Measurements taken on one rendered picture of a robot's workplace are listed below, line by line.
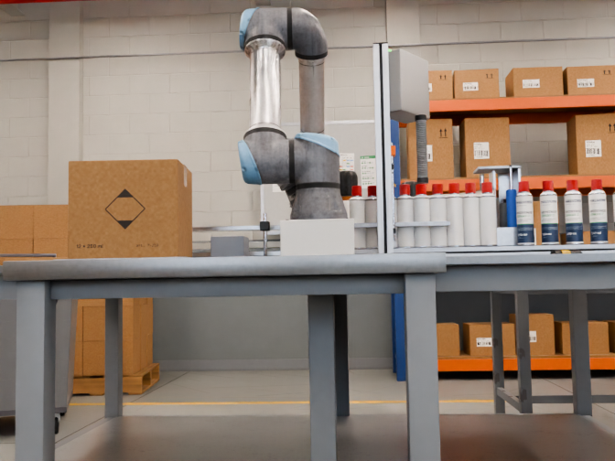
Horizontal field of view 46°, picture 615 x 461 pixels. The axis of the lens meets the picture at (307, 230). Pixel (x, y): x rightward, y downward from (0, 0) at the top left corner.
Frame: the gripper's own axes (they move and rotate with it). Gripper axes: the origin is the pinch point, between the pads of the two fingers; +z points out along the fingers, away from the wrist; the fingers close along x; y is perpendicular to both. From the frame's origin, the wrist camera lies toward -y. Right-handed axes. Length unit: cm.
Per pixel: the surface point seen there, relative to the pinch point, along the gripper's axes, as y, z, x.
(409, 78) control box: -15, -25, -48
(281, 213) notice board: 423, -72, 27
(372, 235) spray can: -2.2, 9.2, -14.1
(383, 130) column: -16.2, -15.5, -33.0
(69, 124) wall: 422, -248, 157
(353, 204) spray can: -3.1, -2.2, -14.2
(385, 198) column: -16.2, 2.4, -22.8
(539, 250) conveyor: -5, 40, -56
